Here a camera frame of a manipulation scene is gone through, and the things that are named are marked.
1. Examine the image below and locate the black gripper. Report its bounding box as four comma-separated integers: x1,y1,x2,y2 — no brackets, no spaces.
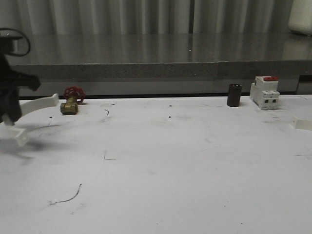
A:
0,36,40,122

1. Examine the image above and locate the white pipe clamp half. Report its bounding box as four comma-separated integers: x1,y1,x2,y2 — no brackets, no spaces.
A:
292,117,312,131
1,93,59,147

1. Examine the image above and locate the brass valve red handwheel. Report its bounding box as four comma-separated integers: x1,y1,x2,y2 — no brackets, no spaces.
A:
60,86,86,115

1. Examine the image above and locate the grey stone counter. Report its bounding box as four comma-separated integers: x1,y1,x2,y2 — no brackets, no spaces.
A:
8,33,312,97

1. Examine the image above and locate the dark brown cylindrical capacitor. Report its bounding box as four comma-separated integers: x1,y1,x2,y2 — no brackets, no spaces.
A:
227,84,242,107

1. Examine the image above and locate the white rice cooker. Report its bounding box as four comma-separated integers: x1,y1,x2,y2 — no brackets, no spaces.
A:
288,0,312,36

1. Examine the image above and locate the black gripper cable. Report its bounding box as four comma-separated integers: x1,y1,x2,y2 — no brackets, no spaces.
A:
0,28,32,57

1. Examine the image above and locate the white circuit breaker red switch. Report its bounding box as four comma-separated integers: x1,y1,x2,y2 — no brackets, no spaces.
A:
250,76,280,110

